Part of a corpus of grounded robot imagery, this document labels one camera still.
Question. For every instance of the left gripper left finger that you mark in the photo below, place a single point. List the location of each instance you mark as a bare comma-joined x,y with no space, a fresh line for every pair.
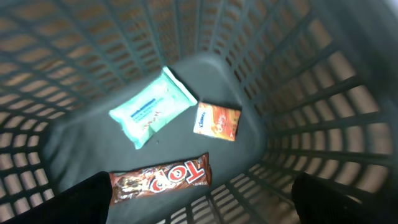
86,202

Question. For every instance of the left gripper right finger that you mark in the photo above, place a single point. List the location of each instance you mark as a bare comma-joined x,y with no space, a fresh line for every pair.
317,203

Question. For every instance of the red Top chocolate bar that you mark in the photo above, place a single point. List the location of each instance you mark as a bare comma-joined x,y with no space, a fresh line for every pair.
161,178

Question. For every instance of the mint green wipes pack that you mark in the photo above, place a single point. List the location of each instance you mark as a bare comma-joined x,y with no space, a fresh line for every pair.
152,108

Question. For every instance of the orange tissue pack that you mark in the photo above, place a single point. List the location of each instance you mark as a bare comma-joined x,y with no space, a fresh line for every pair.
216,121

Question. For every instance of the grey plastic basket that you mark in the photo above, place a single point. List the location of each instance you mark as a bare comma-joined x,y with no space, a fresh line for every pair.
315,81

